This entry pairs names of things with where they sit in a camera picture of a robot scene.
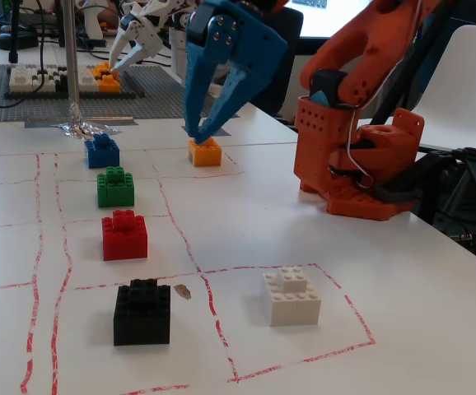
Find white brick block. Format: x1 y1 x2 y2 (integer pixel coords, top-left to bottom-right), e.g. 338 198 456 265
260 265 322 328

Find black table clamp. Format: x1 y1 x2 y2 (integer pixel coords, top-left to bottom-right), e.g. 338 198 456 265
371 146 476 206

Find black stand post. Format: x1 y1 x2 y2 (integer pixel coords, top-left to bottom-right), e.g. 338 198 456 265
9 0 21 63

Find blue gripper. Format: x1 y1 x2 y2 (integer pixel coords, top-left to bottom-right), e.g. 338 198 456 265
183 0 289 145

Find elbow servo wire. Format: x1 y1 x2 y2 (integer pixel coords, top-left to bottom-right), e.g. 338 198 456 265
343 103 376 188

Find white plastic handle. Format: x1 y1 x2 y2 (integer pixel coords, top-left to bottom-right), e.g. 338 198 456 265
75 0 105 41

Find orange brick block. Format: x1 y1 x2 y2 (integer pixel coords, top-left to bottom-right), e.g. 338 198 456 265
187 137 223 168

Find black and white brick cluster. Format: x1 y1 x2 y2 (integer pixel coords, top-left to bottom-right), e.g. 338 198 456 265
35 65 81 94

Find black brick block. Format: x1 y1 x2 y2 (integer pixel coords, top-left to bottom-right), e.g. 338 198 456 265
113 278 171 346

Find small white brick cluster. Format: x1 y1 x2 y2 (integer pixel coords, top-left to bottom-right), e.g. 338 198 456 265
77 65 100 92

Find green brick block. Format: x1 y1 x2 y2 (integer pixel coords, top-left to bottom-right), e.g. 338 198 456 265
96 165 136 208

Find black brick frame strip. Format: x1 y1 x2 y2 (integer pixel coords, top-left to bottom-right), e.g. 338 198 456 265
3 90 137 100

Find metal pole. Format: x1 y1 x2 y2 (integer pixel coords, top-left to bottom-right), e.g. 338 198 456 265
62 0 82 124

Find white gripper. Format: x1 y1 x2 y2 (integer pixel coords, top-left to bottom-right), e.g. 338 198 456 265
109 0 181 72

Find white chair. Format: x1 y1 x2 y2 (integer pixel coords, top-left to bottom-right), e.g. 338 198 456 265
410 24 476 154

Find large white brick cluster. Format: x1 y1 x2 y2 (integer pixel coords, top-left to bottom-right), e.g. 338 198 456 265
8 65 44 94

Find blue brick block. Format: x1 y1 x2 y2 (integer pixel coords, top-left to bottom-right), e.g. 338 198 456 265
84 132 121 169

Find crumpled aluminium foil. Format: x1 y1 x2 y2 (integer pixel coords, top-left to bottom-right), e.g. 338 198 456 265
52 102 123 141

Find red brick block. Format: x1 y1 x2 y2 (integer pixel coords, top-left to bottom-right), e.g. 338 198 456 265
101 209 149 262

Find orange brick cluster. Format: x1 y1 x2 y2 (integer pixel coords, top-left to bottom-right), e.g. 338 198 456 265
91 61 122 94

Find grey studded baseplate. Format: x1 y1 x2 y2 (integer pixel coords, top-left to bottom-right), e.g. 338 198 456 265
0 63 206 123

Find black desk device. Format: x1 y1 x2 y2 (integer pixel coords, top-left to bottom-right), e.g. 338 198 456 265
0 26 37 51

